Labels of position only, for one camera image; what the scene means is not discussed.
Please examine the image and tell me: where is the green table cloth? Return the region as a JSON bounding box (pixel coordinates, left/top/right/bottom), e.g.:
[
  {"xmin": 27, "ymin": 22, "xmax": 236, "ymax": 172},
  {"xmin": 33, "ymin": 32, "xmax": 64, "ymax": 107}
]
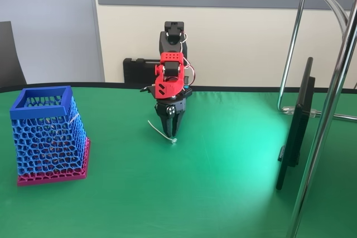
[{"xmin": 0, "ymin": 82, "xmax": 357, "ymax": 238}]

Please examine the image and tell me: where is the clear plastic clip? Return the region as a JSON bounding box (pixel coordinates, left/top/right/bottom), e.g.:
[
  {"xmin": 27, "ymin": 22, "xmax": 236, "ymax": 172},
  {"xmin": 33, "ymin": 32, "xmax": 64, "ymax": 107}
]
[{"xmin": 282, "ymin": 105, "xmax": 321, "ymax": 118}]

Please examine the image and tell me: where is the blue mesh basket magenta base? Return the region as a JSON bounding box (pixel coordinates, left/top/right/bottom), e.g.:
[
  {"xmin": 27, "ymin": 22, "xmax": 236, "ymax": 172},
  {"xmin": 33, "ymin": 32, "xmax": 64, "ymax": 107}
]
[{"xmin": 9, "ymin": 85, "xmax": 92, "ymax": 187}]

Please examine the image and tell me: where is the chrome tube stand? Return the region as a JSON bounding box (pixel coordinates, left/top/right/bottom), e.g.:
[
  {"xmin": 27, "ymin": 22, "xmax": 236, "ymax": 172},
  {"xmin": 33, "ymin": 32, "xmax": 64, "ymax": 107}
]
[{"xmin": 277, "ymin": 0, "xmax": 357, "ymax": 238}]

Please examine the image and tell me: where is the black plastic case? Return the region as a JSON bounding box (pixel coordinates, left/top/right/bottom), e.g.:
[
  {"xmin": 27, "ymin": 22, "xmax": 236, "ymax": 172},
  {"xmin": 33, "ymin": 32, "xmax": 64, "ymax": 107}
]
[{"xmin": 123, "ymin": 57, "xmax": 162, "ymax": 84}]

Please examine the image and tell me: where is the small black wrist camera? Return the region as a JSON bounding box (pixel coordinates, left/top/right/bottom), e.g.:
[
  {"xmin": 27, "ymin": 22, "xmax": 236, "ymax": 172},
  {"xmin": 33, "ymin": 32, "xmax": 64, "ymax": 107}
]
[{"xmin": 139, "ymin": 84, "xmax": 157, "ymax": 95}]

